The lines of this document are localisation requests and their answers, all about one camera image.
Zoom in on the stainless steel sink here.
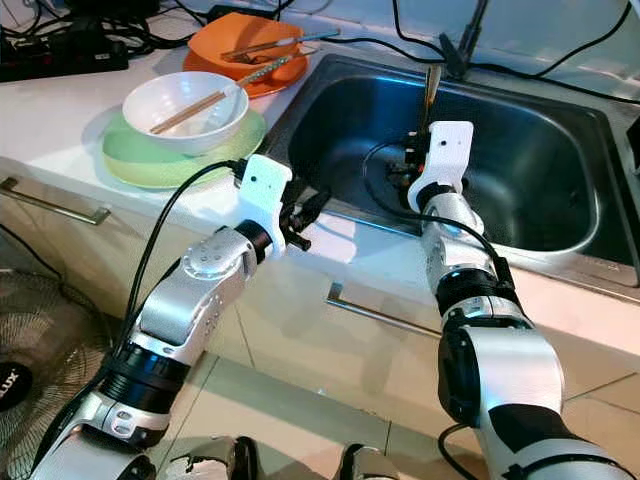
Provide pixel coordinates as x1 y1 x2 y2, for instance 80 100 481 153
260 52 640 291

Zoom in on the light green plate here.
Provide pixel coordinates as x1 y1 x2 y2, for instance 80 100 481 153
101 103 267 191

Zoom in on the metal cabinet handle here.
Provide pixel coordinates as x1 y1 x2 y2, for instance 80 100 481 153
0 177 111 226
325 283 441 341

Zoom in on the large black power adapter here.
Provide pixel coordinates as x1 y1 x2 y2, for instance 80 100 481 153
65 0 151 23

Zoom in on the cream kitchen cabinet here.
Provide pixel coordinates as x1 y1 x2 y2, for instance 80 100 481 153
0 140 640 441

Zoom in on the orange plate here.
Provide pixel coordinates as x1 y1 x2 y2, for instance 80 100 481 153
183 45 308 98

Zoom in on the small black power brick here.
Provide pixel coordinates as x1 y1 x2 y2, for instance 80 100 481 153
208 5 276 23

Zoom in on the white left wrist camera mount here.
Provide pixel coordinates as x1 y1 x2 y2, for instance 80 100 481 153
238 155 296 263

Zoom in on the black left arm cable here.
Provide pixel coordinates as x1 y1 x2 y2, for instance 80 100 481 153
35 160 246 471

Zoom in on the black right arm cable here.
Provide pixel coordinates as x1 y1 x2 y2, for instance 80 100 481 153
360 138 521 291

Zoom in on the black power strip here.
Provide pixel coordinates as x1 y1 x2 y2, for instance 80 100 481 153
0 28 129 83

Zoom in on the silver robot left leg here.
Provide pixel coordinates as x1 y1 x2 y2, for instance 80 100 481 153
168 435 261 480

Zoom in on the black floor fan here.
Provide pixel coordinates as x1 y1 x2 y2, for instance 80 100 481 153
0 270 101 480

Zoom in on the black wall cable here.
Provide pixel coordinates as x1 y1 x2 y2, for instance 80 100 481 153
392 0 446 61

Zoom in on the white bowl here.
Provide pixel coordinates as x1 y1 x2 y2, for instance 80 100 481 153
122 71 249 156

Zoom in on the patterned wooden chopstick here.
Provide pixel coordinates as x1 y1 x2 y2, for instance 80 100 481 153
148 55 303 136
422 65 443 131

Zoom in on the dark metal faucet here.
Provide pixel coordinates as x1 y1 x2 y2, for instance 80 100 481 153
438 0 491 81

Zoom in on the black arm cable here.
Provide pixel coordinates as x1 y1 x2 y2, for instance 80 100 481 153
360 138 521 291
35 160 246 471

